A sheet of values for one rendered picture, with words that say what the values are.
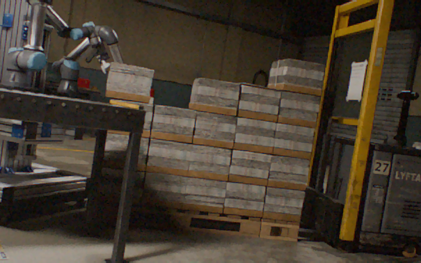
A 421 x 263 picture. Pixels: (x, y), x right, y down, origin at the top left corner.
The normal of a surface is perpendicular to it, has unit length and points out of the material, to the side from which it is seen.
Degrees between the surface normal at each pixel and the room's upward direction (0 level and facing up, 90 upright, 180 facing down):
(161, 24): 90
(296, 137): 90
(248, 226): 90
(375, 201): 90
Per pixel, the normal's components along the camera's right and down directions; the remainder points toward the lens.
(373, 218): 0.19, 0.08
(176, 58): 0.52, 0.12
